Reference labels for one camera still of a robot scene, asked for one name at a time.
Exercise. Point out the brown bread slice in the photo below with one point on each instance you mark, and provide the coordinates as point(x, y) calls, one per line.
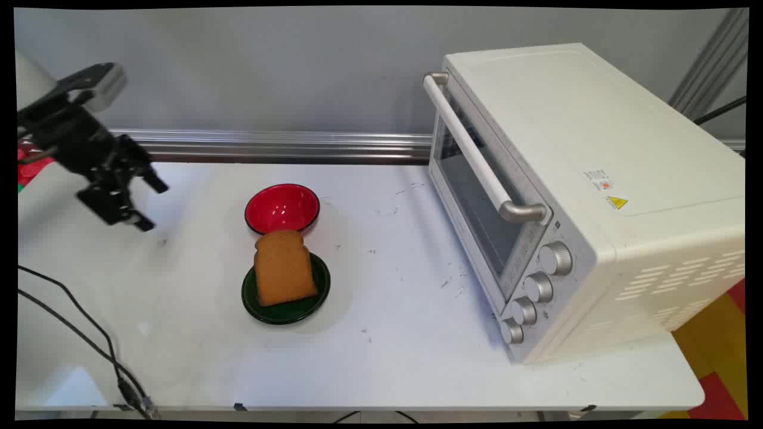
point(283, 268)

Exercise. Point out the red bowl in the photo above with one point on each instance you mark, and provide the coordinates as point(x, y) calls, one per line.
point(281, 208)

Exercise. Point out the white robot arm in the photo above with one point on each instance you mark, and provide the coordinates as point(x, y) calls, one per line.
point(30, 80)

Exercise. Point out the yellow warning sticker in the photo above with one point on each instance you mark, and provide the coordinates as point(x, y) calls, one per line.
point(617, 202)

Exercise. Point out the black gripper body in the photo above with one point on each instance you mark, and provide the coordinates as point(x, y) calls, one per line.
point(68, 134)

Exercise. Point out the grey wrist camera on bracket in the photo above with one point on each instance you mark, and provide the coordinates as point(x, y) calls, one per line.
point(98, 83)

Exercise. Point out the cream toaster oven body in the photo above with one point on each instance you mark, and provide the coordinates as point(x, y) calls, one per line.
point(596, 119)

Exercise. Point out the white label sticker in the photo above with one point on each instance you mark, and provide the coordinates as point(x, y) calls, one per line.
point(598, 179)

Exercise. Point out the glass oven door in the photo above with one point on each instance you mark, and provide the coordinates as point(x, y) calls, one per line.
point(477, 205)

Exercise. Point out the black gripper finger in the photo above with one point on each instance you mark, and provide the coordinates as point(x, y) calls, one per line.
point(113, 205)
point(140, 161)

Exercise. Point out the aluminium frame post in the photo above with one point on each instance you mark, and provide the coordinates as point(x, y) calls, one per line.
point(712, 59)

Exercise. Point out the red cloth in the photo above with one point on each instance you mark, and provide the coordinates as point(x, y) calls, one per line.
point(30, 170)

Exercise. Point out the aluminium rail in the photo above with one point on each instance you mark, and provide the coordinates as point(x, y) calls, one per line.
point(268, 146)

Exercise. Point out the silver oven knob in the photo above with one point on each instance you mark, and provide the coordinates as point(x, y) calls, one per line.
point(511, 331)
point(523, 310)
point(555, 258)
point(538, 287)

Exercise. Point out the dark green plate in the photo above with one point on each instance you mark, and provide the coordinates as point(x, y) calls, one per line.
point(286, 310)

